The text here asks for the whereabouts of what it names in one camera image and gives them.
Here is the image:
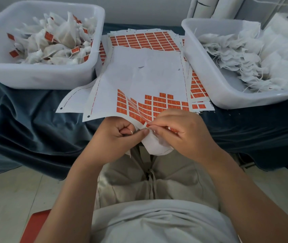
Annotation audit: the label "person's left hand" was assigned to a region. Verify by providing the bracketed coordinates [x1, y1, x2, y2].
[82, 116, 151, 165]

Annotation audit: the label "person's right hand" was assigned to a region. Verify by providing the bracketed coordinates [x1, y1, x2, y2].
[147, 109, 226, 166]

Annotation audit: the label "white tea bag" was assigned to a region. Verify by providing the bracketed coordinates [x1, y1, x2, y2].
[141, 123, 174, 156]

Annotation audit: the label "person's right forearm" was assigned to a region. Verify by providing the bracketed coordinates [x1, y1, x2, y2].
[202, 149, 288, 243]

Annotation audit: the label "person's left forearm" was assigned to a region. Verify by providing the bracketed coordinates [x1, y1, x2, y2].
[34, 158, 105, 243]

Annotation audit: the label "beige trousers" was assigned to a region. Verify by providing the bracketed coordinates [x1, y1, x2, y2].
[95, 146, 221, 211]

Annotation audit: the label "partly used orange sticker sheet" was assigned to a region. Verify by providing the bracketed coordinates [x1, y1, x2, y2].
[82, 45, 190, 132]

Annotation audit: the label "white plastic bin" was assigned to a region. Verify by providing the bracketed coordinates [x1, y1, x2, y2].
[181, 18, 288, 110]
[0, 0, 106, 90]

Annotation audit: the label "light grey shirt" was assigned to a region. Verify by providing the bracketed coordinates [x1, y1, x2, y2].
[91, 199, 241, 243]

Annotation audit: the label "stack of orange sticker sheets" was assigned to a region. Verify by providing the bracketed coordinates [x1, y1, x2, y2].
[95, 28, 216, 115]

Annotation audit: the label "dark blue tablecloth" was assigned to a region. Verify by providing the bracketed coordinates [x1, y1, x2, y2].
[0, 21, 288, 180]

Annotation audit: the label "pile of untagged tea bags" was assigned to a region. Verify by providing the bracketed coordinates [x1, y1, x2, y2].
[197, 13, 288, 93]

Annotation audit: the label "pile of orange-tagged tea bags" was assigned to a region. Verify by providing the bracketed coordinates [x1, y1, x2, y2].
[7, 11, 98, 65]

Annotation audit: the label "white paper roll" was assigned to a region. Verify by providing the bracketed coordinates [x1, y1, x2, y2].
[193, 0, 221, 19]
[211, 0, 247, 21]
[187, 0, 199, 19]

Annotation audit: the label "red stool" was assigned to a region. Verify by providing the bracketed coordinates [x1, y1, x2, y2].
[20, 209, 52, 243]

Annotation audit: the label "beige trouser drawstring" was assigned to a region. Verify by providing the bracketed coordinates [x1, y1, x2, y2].
[146, 168, 159, 201]

